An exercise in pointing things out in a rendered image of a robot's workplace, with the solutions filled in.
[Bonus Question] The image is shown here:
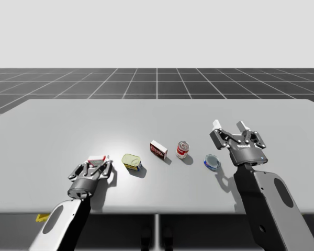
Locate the red and white carton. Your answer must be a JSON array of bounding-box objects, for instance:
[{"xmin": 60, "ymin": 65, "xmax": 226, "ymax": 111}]
[{"xmin": 87, "ymin": 154, "xmax": 106, "ymax": 168}]

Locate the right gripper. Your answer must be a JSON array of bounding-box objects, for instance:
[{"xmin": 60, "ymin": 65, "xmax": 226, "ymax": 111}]
[{"xmin": 209, "ymin": 119, "xmax": 268, "ymax": 167}]

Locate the green and blue rectangular can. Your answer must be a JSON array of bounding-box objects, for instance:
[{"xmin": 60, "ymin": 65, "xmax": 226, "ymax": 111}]
[{"xmin": 121, "ymin": 153, "xmax": 143, "ymax": 172}]

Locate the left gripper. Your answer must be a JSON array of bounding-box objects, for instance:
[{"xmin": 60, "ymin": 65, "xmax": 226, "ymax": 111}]
[{"xmin": 67, "ymin": 159, "xmax": 114, "ymax": 201}]

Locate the blue flat can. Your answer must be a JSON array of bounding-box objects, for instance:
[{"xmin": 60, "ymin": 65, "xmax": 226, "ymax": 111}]
[{"xmin": 203, "ymin": 153, "xmax": 221, "ymax": 171}]

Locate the red and white can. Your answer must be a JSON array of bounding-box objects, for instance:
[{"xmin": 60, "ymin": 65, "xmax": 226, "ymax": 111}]
[{"xmin": 175, "ymin": 141, "xmax": 190, "ymax": 159}]

